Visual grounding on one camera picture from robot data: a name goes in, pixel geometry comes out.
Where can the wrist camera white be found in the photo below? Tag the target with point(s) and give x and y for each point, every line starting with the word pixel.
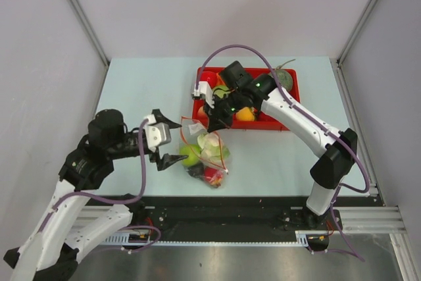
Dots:
pixel 156 133
pixel 203 91

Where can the green apple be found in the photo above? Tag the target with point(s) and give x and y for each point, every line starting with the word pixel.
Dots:
pixel 193 153

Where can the clear zip top bag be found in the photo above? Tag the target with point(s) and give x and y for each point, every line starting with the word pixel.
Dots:
pixel 188 135

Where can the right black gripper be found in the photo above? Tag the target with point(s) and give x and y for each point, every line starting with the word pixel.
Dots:
pixel 218 122

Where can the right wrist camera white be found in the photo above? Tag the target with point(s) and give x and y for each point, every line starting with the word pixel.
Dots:
pixel 203 91

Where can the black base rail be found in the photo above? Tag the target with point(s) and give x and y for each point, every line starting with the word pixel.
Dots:
pixel 230 219

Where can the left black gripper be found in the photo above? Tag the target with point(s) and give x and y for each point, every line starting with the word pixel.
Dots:
pixel 166 160

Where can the white cauliflower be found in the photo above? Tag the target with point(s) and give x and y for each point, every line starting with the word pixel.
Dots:
pixel 212 148

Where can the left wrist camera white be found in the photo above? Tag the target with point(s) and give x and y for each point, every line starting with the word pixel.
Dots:
pixel 156 133

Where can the green melon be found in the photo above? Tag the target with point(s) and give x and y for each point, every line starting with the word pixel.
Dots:
pixel 284 77

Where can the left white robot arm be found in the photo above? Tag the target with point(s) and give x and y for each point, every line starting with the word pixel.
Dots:
pixel 76 219

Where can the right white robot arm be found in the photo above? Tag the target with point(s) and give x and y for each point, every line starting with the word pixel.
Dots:
pixel 334 149

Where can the peach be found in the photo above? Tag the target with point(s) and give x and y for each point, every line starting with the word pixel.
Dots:
pixel 201 114

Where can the red apple top left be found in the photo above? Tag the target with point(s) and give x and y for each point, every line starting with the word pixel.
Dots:
pixel 209 77

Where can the green cabbage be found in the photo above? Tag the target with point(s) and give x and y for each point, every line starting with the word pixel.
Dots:
pixel 221 91

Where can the dark purple fruit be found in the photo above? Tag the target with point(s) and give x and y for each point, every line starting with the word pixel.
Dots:
pixel 196 171

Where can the orange fruit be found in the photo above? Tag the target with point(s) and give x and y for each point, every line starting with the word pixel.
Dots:
pixel 220 81

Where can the red plastic tray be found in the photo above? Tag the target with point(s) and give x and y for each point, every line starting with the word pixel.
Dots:
pixel 262 121

